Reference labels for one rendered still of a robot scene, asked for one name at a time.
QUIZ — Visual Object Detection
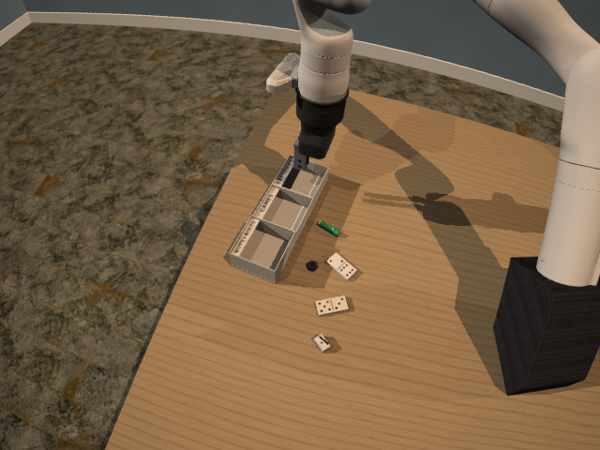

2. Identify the white domino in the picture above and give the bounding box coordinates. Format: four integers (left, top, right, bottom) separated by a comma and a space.
315, 295, 348, 316
326, 253, 357, 280

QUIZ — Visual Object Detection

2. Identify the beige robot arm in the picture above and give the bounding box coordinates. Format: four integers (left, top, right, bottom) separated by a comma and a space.
292, 0, 600, 287

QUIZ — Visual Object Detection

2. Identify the grey three-compartment bin rack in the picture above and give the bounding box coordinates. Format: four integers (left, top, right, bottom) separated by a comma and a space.
229, 155, 329, 284

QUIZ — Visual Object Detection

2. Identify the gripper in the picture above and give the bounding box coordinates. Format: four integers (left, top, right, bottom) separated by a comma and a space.
266, 52, 350, 171

